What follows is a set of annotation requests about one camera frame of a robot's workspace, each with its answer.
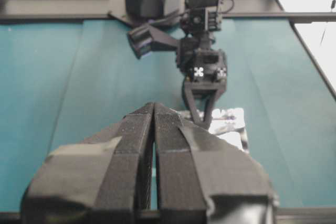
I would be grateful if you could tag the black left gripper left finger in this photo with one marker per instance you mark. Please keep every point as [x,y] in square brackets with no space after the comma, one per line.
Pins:
[106,178]

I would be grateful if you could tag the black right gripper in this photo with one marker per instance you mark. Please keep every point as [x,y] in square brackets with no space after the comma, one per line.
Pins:
[200,63]

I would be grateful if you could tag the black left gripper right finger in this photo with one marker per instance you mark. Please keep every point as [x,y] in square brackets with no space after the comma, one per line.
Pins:
[203,179]

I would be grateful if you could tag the silver zip bag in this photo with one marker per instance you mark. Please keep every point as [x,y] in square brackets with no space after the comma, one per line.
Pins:
[227,127]

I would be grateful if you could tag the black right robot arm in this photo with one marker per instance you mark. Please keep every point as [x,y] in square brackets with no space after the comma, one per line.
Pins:
[202,19]

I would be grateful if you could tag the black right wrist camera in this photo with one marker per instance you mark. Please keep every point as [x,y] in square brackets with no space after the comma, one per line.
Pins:
[146,39]

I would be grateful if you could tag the black table frame rail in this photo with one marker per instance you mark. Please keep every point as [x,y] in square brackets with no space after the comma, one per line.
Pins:
[37,11]

